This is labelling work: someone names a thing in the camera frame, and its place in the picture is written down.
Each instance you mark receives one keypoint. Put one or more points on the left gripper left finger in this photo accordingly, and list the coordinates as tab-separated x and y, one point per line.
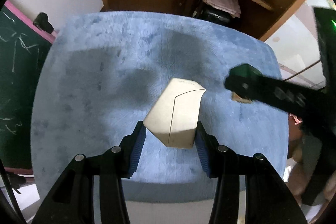
131	149

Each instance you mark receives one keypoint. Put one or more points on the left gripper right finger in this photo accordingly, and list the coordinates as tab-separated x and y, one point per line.
207	148

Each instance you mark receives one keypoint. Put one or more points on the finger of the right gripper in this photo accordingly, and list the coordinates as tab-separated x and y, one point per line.
247	82

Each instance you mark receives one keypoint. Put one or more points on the beige angular box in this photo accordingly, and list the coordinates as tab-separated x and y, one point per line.
174	116

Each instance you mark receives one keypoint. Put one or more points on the green gold perfume bottle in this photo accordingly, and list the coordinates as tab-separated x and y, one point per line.
237	98

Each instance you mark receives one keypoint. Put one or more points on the white wardrobe sliding doors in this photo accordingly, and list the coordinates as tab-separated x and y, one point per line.
296	47

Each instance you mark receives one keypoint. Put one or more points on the white plastic tray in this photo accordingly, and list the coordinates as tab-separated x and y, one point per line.
190	212

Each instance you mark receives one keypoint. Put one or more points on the blue fluffy table cloth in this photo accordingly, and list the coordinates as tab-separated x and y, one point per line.
105	71

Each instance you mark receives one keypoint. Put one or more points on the green chalkboard pink frame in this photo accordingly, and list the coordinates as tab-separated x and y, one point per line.
24	48

